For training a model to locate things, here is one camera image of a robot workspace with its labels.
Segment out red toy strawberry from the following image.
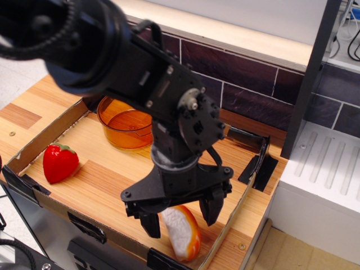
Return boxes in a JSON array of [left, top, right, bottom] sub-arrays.
[[43, 143, 79, 184]]

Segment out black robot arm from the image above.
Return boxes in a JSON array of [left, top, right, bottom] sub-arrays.
[[1, 1, 233, 238]]

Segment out black cables at right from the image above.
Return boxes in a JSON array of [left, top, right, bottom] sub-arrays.
[[328, 0, 360, 61]]

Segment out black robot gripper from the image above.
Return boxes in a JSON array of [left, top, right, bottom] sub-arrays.
[[121, 164, 234, 239]]

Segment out white toy sink drainboard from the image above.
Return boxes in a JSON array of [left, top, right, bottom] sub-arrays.
[[269, 122, 359, 264]]

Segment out cardboard fence with black tape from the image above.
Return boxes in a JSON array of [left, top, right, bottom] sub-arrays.
[[1, 94, 287, 269]]

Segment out orange transparent plastic pot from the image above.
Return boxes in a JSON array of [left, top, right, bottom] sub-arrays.
[[97, 97, 153, 150]]

